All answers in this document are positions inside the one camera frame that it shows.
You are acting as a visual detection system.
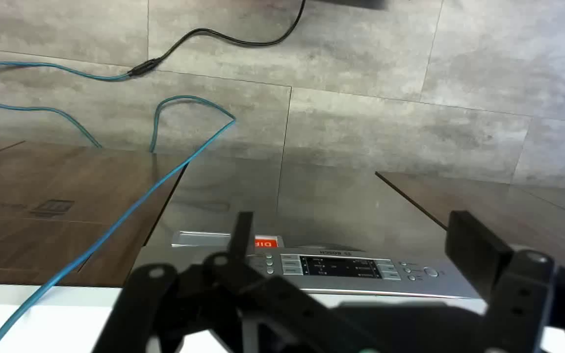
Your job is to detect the stainless steel dishwasher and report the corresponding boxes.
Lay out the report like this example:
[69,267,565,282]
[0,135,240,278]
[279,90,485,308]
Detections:
[132,153,491,312]

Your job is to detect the black power adapter box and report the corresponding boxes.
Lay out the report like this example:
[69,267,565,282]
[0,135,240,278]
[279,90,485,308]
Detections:
[312,0,389,12]

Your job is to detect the wide dark wood cabinet front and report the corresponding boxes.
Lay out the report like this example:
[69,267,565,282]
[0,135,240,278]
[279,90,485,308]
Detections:
[375,171,565,271]

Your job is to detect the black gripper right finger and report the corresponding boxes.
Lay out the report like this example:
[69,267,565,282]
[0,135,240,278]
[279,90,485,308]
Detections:
[446,208,565,353]

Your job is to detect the dishwasher black display screen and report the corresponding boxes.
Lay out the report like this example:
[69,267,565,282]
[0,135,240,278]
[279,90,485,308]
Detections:
[299,253,385,280]

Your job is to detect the narrow dark wood cabinet front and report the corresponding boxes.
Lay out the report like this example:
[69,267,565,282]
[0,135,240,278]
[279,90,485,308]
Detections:
[0,135,191,288]

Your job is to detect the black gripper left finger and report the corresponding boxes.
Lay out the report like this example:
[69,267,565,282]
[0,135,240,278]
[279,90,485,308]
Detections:
[93,210,379,353]

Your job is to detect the black cable with connector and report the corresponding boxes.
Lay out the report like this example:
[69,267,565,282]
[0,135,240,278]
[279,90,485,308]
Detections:
[126,0,310,80]

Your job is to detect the blue cable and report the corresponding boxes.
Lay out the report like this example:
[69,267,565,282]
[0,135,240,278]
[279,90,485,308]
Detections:
[0,61,240,353]

